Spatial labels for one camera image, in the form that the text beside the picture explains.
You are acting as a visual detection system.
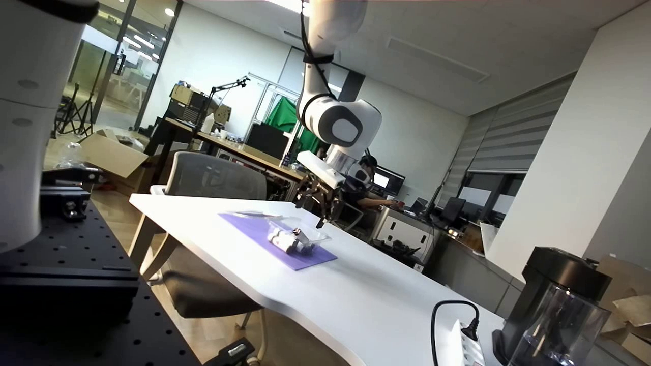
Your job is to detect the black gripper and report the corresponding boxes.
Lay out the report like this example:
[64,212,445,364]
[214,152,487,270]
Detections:
[295,172,341,229]

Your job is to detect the small silver object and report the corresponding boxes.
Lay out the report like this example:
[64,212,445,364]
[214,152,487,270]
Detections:
[264,224,320,259]

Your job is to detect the brown box on desk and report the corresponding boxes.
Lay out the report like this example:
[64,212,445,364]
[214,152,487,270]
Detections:
[166,79,234,133]

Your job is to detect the open cardboard box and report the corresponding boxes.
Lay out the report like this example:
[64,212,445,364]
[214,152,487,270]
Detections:
[42,129,155,195]

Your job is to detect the purple mat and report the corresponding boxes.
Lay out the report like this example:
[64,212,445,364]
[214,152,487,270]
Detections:
[217,210,340,272]

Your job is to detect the lit computer screen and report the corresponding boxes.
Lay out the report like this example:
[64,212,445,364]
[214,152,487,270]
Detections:
[372,168,407,199]

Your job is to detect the black monitor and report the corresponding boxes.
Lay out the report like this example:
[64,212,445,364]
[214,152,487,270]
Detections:
[245,121,291,163]

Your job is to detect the white equipment case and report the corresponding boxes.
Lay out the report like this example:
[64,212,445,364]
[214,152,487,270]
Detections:
[371,205,442,265]

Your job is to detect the green cloth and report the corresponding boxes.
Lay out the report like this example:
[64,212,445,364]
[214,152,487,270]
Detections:
[263,96,325,154]

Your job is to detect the long wooden desk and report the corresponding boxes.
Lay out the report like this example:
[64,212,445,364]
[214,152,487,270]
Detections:
[145,115,310,199]

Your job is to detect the grey office chair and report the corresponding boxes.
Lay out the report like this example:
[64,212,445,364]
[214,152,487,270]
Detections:
[148,151,271,322]

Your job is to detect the black table clamp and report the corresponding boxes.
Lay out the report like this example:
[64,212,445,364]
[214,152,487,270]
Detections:
[201,336,259,366]

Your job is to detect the white power strip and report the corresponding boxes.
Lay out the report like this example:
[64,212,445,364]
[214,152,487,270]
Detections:
[444,317,489,366]

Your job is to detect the grey window blinds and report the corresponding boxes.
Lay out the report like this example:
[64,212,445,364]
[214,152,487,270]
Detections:
[444,74,576,179]

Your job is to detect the black perforated breadboard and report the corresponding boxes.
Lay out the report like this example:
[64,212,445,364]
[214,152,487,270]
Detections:
[0,199,205,366]

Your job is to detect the black equipment stack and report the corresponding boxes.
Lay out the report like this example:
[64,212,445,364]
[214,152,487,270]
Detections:
[39,164,105,224]

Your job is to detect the black tripod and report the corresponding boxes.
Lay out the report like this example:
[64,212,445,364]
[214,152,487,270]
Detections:
[52,79,97,143]

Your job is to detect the black lidded clear pitcher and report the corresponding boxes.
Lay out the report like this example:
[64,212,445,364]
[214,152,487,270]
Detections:
[490,244,612,366]

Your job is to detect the flattened cardboard boxes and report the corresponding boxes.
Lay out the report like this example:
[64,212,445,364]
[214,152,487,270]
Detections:
[594,254,651,366]

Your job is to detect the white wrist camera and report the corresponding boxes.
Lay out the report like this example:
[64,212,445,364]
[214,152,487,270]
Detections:
[295,148,347,191]

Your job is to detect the black power cable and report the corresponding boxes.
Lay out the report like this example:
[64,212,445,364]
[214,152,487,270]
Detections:
[429,299,482,366]

